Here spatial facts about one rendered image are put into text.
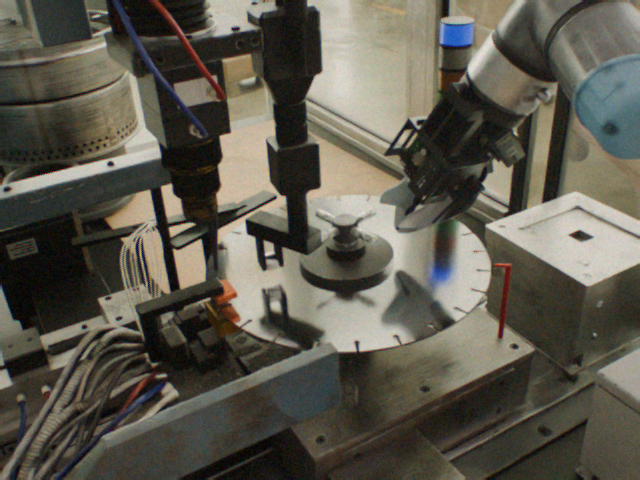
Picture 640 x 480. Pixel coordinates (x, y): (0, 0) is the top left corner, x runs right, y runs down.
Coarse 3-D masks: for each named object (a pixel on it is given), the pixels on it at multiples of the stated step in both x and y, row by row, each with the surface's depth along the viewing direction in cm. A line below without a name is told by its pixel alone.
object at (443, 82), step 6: (438, 72) 93; (444, 72) 91; (450, 72) 91; (456, 72) 91; (462, 72) 91; (438, 78) 93; (444, 78) 92; (450, 78) 91; (456, 78) 91; (438, 84) 94; (444, 84) 92; (438, 90) 94; (444, 90) 93
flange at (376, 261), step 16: (384, 240) 80; (304, 256) 78; (320, 256) 77; (336, 256) 76; (352, 256) 76; (368, 256) 77; (384, 256) 77; (304, 272) 76; (320, 272) 75; (336, 272) 74; (352, 272) 74; (368, 272) 74; (384, 272) 75
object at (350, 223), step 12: (324, 216) 78; (336, 216) 76; (348, 216) 76; (360, 216) 77; (372, 216) 78; (336, 228) 75; (348, 228) 75; (324, 240) 74; (336, 240) 76; (348, 240) 75; (372, 240) 73
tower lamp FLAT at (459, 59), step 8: (440, 48) 91; (448, 48) 90; (456, 48) 89; (464, 48) 89; (440, 56) 91; (448, 56) 90; (456, 56) 90; (464, 56) 90; (440, 64) 92; (448, 64) 91; (456, 64) 90; (464, 64) 90
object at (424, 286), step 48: (240, 240) 83; (432, 240) 81; (240, 288) 74; (288, 288) 74; (336, 288) 73; (384, 288) 73; (432, 288) 73; (480, 288) 72; (288, 336) 67; (336, 336) 66; (384, 336) 66
